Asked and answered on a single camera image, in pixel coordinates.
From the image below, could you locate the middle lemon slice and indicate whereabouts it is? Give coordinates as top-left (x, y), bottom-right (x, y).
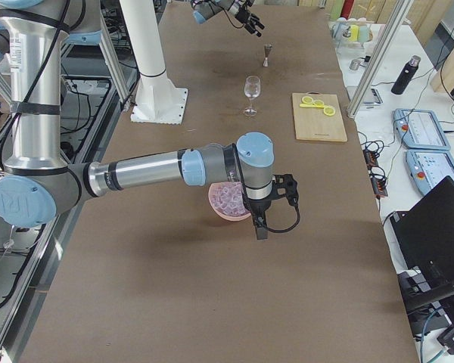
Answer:
top-left (313, 99), bottom-right (325, 108)

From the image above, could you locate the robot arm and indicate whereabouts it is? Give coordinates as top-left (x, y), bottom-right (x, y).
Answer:
top-left (190, 0), bottom-right (265, 37)
top-left (0, 1), bottom-right (278, 239)

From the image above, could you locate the yellow plastic knife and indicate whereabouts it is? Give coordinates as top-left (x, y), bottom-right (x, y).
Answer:
top-left (299, 103), bottom-right (326, 109)

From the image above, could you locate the black water bottle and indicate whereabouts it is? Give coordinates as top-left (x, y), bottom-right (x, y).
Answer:
top-left (390, 55), bottom-right (421, 95)

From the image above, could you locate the blue teach pendant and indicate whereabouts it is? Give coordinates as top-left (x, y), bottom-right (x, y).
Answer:
top-left (406, 149), bottom-right (454, 196)
top-left (393, 108), bottom-right (450, 150)

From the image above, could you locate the steel jigger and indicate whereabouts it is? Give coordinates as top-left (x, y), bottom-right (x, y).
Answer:
top-left (263, 44), bottom-right (272, 67)

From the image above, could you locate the white camera pole base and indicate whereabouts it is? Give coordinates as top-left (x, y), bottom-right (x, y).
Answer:
top-left (120, 0), bottom-right (188, 125)

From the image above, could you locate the black laptop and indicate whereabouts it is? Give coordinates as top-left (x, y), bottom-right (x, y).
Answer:
top-left (387, 175), bottom-right (454, 292)

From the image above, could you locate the bamboo cutting board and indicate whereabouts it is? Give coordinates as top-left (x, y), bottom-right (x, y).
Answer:
top-left (292, 93), bottom-right (347, 142)

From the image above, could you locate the far lemon slice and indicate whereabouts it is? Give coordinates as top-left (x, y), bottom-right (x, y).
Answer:
top-left (323, 106), bottom-right (336, 116)

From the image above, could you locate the upper blue teach pendant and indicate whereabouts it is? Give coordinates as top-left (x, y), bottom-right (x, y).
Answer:
top-left (393, 108), bottom-right (450, 150)

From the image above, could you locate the yellow cup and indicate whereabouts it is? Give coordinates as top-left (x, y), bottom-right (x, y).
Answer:
top-left (346, 24), bottom-right (359, 42)

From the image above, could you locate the lemon slice near handle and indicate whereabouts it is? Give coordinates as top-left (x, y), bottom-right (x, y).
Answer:
top-left (302, 96), bottom-right (314, 104)

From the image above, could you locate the mint green cup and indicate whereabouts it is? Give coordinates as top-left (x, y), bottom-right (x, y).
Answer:
top-left (357, 24), bottom-right (370, 44)

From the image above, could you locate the pink bowl of ice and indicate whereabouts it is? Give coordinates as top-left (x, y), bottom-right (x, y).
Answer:
top-left (208, 181), bottom-right (250, 222)

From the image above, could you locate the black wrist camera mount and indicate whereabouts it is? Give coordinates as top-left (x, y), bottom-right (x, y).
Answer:
top-left (269, 174), bottom-right (299, 207)

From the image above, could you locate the lower blue teach pendant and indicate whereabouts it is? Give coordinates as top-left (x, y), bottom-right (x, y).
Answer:
top-left (406, 149), bottom-right (454, 196)

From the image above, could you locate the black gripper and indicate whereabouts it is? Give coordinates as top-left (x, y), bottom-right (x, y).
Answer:
top-left (247, 197), bottom-right (272, 240)
top-left (232, 2), bottom-right (265, 37)

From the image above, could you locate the aluminium frame post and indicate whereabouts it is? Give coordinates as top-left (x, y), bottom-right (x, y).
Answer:
top-left (347, 0), bottom-right (413, 119)

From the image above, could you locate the clear wine glass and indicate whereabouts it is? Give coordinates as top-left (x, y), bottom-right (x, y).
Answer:
top-left (244, 76), bottom-right (261, 116)

